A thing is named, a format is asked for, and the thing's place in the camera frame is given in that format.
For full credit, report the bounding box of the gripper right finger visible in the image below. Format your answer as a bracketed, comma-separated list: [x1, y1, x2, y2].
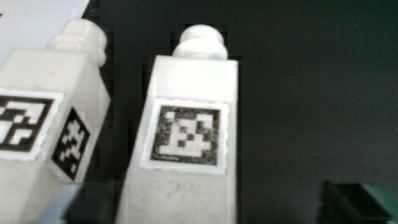
[317, 181, 398, 224]

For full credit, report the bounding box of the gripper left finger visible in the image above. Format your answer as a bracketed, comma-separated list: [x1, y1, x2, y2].
[49, 182, 113, 224]

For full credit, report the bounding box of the white leg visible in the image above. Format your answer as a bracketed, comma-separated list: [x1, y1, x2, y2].
[115, 25, 237, 224]
[0, 19, 110, 224]

